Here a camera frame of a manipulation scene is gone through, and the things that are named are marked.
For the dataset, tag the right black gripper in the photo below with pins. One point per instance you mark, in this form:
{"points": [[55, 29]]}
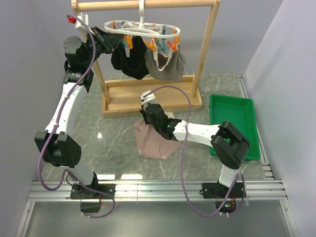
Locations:
{"points": [[144, 114]]}

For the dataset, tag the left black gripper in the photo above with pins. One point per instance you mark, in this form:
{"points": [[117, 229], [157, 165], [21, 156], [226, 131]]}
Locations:
{"points": [[110, 41]]}

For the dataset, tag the pink beige underwear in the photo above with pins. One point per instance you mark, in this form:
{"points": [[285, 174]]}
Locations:
{"points": [[152, 145]]}

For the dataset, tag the white plastic clip hanger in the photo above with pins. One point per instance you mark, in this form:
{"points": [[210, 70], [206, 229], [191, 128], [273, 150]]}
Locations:
{"points": [[158, 34]]}

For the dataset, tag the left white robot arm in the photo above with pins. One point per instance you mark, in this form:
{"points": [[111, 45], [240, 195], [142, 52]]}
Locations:
{"points": [[55, 143]]}

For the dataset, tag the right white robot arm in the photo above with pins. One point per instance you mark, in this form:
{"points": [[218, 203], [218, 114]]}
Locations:
{"points": [[229, 144]]}

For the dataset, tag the black underwear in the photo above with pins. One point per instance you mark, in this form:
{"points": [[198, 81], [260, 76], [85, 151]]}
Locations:
{"points": [[133, 65]]}

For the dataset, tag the grey underwear white trim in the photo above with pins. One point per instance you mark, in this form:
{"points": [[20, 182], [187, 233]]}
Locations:
{"points": [[165, 67]]}

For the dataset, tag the green plastic bin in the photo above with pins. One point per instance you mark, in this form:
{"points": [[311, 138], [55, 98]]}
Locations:
{"points": [[241, 113]]}

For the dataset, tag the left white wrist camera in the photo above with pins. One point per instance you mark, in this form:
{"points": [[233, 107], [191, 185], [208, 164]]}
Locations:
{"points": [[81, 25]]}

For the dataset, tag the wooden hanging rack frame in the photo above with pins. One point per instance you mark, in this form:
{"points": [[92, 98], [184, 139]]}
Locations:
{"points": [[126, 97]]}

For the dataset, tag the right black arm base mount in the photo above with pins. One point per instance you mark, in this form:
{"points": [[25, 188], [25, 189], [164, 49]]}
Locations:
{"points": [[218, 191]]}

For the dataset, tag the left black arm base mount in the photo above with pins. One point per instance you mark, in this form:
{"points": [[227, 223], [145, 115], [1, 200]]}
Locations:
{"points": [[104, 191]]}

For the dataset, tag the aluminium rail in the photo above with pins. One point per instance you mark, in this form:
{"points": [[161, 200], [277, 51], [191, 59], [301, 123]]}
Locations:
{"points": [[170, 190]]}

